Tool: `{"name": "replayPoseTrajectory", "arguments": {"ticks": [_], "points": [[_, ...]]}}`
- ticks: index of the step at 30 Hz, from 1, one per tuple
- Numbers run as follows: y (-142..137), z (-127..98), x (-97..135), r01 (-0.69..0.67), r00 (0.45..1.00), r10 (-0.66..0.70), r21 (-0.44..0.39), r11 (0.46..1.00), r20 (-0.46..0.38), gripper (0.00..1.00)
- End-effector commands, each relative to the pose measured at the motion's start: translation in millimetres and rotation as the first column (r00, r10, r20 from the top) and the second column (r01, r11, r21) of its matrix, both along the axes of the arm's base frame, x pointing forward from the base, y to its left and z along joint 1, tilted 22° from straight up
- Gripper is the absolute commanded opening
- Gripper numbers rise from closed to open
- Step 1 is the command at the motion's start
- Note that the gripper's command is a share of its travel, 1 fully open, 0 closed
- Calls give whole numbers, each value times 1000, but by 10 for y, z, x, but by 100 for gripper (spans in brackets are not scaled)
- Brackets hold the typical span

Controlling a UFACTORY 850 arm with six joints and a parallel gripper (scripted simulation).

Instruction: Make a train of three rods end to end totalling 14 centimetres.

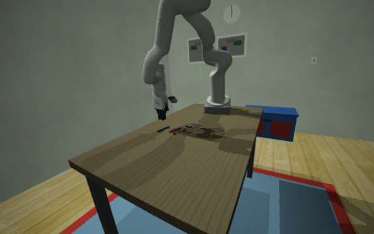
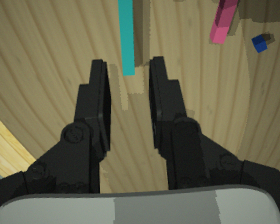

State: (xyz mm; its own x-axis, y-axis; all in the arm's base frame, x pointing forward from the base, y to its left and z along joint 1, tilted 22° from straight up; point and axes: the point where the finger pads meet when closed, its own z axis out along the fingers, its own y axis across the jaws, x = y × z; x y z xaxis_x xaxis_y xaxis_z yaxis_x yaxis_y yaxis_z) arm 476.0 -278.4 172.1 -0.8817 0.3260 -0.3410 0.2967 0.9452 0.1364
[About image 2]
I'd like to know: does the small blue cube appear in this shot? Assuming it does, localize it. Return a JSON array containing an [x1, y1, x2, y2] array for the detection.
[[251, 34, 268, 53]]

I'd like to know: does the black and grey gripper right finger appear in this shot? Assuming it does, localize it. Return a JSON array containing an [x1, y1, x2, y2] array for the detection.
[[149, 56, 280, 211]]

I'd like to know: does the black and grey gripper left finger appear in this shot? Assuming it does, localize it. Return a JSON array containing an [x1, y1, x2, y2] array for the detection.
[[0, 59, 111, 206]]

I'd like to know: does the turquoise rod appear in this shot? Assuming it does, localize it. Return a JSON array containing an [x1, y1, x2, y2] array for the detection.
[[118, 0, 135, 76]]

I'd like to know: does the pink rod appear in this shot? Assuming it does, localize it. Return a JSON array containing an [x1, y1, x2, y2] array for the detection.
[[209, 0, 238, 44]]

